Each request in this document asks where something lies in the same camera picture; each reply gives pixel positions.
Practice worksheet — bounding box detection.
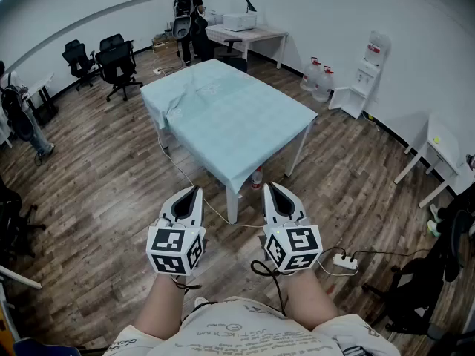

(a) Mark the person's right forearm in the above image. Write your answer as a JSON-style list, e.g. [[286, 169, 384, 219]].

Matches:
[[284, 268, 350, 330]]

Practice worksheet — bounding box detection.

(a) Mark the long white floor cable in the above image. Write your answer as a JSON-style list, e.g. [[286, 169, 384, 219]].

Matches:
[[157, 135, 265, 230]]

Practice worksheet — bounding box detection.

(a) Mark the white desk with black legs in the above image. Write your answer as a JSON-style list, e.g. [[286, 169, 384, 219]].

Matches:
[[24, 71, 61, 126]]

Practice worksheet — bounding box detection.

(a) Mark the black armrest office chair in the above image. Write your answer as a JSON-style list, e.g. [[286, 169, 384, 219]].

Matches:
[[216, 38, 249, 74]]

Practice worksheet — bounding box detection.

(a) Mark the clear water jug red cap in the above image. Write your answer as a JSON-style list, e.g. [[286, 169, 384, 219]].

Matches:
[[299, 56, 322, 93], [312, 65, 335, 104]]

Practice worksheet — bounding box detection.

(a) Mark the light blue flowered tablecloth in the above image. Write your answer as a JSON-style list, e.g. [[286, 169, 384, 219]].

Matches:
[[139, 58, 319, 197]]

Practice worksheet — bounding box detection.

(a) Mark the black floor cable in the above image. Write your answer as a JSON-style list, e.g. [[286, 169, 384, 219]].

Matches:
[[322, 247, 433, 263]]

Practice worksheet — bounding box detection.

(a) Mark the white water dispenser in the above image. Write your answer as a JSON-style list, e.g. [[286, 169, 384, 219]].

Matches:
[[327, 59, 383, 121]]

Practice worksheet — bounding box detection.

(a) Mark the person's left forearm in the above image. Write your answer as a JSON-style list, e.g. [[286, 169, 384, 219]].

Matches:
[[132, 271, 186, 341]]

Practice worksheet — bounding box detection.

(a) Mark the cardboard box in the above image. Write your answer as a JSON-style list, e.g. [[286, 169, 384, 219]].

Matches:
[[151, 36, 180, 54]]

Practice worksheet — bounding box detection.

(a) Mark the white flat board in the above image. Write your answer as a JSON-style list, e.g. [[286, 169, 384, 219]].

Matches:
[[0, 264, 43, 291]]

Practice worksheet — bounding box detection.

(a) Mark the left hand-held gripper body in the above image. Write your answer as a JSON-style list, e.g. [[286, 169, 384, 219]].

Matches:
[[145, 212, 207, 276]]

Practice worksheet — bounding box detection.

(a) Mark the white table with checked cloth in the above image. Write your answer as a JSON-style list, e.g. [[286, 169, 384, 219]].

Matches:
[[204, 23, 290, 70]]

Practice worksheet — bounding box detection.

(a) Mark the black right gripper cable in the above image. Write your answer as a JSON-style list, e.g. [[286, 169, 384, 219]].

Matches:
[[250, 259, 289, 317]]

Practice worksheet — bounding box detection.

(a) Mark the red label plastic bottle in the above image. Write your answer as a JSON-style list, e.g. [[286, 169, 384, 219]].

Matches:
[[251, 165, 264, 192]]

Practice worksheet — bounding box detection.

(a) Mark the black swivel chair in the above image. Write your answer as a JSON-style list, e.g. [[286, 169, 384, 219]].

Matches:
[[361, 208, 475, 337]]

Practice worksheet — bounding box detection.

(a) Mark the white microwave oven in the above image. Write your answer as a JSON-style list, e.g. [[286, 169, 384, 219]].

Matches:
[[222, 11, 258, 33]]

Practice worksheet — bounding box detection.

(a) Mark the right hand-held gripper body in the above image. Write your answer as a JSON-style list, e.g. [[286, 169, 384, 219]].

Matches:
[[262, 216, 324, 274]]

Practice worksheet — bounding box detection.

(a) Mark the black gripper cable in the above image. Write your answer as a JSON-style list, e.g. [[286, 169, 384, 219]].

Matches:
[[171, 274, 220, 313], [250, 259, 289, 317]]

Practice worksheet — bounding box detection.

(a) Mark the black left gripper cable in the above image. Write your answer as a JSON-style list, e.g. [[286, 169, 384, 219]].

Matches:
[[171, 274, 220, 313]]

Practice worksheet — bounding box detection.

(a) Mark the person's white printed shirt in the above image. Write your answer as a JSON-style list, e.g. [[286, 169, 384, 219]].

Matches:
[[102, 296, 402, 356]]

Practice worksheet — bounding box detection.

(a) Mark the water jug with red label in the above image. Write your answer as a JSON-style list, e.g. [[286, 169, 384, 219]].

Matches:
[[364, 30, 392, 67]]

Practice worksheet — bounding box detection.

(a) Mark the small white desk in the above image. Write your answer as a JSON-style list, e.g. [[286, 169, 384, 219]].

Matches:
[[393, 112, 473, 209]]

